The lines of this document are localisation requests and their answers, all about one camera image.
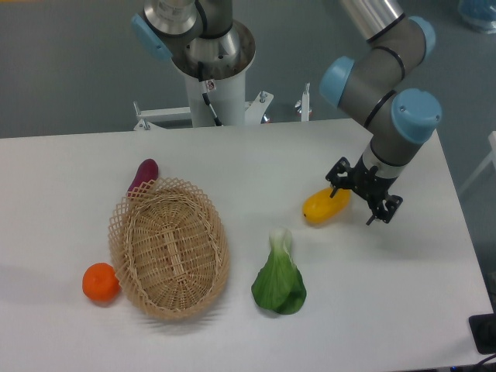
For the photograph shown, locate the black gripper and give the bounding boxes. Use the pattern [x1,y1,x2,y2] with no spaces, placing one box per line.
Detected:
[325,155,403,226]

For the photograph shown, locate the yellow mango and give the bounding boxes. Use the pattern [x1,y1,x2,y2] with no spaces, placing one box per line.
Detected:
[302,188,351,225]

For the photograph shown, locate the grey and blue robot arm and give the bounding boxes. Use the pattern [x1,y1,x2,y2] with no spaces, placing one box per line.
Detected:
[131,1,443,223]

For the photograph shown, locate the green bok choy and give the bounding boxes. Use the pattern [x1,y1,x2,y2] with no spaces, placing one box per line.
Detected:
[251,228,307,315]

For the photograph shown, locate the black device at table edge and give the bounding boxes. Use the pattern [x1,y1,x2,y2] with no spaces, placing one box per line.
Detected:
[468,313,495,354]

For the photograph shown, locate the woven wicker basket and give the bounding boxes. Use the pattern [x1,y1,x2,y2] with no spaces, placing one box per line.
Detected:
[108,177,229,320]

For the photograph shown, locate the blue object top right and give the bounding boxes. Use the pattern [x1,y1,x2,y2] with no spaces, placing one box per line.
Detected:
[458,0,495,34]

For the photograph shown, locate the purple eggplant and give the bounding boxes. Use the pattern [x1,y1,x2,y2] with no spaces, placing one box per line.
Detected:
[127,158,159,195]

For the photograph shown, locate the orange tangerine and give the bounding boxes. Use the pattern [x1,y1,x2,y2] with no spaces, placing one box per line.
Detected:
[81,263,120,302]

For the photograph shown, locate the white frame at right edge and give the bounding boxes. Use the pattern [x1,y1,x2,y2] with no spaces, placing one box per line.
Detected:
[457,131,495,197]

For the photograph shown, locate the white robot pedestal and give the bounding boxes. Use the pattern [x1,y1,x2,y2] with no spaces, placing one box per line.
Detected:
[133,19,313,132]

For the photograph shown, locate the black cable on pedestal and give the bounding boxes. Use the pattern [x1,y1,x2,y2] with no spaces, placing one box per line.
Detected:
[196,60,225,127]

